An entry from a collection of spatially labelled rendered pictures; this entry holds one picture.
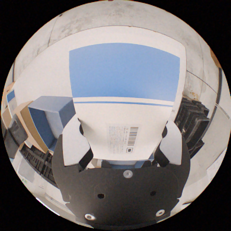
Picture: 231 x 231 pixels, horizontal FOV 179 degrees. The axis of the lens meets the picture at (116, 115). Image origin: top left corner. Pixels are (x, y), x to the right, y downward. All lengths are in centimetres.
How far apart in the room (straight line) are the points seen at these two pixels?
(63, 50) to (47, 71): 8
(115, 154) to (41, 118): 26
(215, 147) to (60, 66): 283
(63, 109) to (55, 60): 14
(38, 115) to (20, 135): 19
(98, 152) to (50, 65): 25
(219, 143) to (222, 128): 38
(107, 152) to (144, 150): 7
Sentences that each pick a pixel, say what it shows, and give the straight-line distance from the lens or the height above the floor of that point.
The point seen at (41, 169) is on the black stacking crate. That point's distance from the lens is 64.
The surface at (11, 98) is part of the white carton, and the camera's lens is 72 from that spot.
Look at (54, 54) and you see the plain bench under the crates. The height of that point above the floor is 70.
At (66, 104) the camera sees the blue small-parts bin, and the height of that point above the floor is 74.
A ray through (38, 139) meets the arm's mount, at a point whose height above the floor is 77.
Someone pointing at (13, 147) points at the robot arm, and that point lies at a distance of 46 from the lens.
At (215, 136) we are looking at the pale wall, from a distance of 267.
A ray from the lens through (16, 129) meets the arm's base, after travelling 44.
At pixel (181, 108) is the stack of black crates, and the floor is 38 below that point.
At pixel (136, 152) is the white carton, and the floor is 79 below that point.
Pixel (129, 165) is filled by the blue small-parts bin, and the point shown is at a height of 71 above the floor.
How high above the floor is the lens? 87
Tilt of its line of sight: 57 degrees down
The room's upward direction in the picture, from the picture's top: 175 degrees counter-clockwise
